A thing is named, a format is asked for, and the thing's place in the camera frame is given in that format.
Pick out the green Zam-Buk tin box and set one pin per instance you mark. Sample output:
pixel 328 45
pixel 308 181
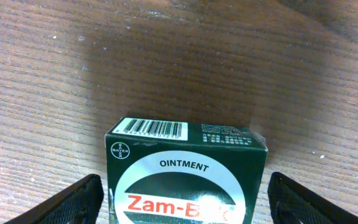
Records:
pixel 178 172

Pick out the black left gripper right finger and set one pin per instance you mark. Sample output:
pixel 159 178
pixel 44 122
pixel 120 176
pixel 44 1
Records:
pixel 291 202

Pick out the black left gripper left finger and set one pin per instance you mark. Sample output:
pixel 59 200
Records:
pixel 79 203

